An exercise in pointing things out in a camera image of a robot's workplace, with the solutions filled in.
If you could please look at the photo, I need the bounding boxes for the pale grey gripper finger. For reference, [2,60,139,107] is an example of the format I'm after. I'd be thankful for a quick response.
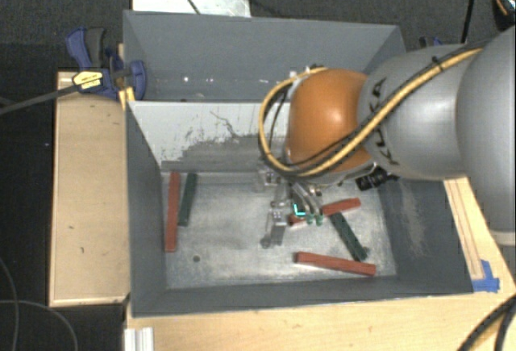
[270,209,288,247]
[260,213,274,249]

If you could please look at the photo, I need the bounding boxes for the grey metal bin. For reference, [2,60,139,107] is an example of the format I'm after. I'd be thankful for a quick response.
[121,9,476,319]

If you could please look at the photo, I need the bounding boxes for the red-brown flat block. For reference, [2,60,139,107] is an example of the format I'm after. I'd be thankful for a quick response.
[287,197,362,227]
[164,172,182,254]
[293,251,377,278]

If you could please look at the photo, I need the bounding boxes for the dark green flat block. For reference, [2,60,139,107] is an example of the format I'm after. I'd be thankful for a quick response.
[177,172,199,228]
[327,211,370,263]

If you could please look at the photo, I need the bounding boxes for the pale wood flat board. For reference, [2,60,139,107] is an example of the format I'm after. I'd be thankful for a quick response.
[48,70,132,308]

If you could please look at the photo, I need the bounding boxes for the black cylinder on white bracket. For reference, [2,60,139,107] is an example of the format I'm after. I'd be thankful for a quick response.
[353,165,401,193]

